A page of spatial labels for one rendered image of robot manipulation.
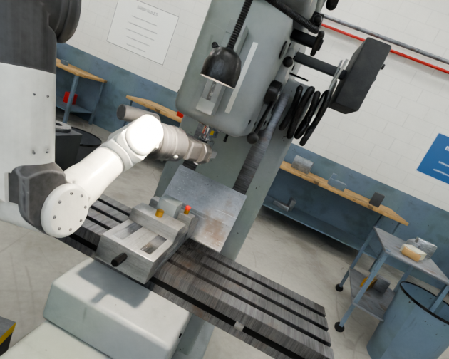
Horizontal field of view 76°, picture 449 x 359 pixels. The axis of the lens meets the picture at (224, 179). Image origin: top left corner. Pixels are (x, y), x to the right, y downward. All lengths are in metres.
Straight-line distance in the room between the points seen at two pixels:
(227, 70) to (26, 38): 0.29
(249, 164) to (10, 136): 0.90
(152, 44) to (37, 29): 5.33
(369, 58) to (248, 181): 0.60
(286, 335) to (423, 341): 1.97
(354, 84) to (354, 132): 4.09
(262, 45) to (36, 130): 0.50
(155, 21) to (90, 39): 1.34
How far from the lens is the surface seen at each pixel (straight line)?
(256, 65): 0.72
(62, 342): 0.89
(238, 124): 0.71
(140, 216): 0.84
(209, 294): 0.83
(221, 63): 0.54
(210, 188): 1.21
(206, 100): 0.69
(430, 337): 2.73
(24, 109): 0.42
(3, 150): 0.43
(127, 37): 6.00
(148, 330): 0.79
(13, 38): 0.42
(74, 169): 0.54
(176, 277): 0.83
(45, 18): 0.44
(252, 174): 1.18
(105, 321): 0.82
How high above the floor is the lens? 1.38
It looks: 14 degrees down
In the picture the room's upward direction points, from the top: 24 degrees clockwise
